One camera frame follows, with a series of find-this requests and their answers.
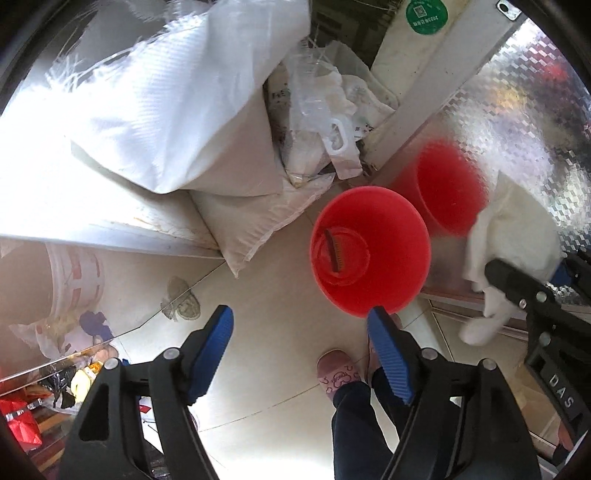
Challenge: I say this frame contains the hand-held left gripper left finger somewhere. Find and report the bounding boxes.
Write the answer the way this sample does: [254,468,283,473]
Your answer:
[58,305,236,480]

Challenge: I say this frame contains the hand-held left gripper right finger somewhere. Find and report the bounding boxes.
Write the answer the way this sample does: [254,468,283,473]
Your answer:
[367,305,543,480]

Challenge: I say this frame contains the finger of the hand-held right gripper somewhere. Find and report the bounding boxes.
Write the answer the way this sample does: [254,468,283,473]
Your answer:
[484,259,561,324]
[551,253,591,305]

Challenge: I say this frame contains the white paper towel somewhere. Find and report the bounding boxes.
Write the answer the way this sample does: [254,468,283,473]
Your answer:
[459,171,561,347]

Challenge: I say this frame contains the dark comb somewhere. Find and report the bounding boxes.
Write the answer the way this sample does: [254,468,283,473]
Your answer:
[323,229,347,274]

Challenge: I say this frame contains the flat white woven sack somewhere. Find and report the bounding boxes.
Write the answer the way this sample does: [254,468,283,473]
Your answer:
[191,173,335,278]

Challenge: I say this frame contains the white plastic bucket red print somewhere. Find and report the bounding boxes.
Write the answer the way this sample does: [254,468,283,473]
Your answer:
[44,242,112,324]

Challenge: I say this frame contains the embossed metal cabinet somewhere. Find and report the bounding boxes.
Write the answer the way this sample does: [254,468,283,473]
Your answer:
[367,0,591,324]

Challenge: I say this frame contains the red plastic wrapper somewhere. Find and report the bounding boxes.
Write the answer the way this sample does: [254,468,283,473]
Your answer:
[0,397,43,452]

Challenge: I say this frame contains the white plastic shopping bag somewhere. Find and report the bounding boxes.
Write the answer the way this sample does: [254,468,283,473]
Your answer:
[281,76,400,182]

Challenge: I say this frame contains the large white woven sack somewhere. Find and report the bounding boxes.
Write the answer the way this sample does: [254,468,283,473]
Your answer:
[46,0,311,197]

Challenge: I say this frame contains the clear plastic bag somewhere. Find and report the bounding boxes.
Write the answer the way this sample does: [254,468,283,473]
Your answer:
[284,41,370,139]

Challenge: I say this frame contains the green round sticker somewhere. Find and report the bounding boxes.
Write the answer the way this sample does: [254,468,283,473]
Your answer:
[405,0,450,35]

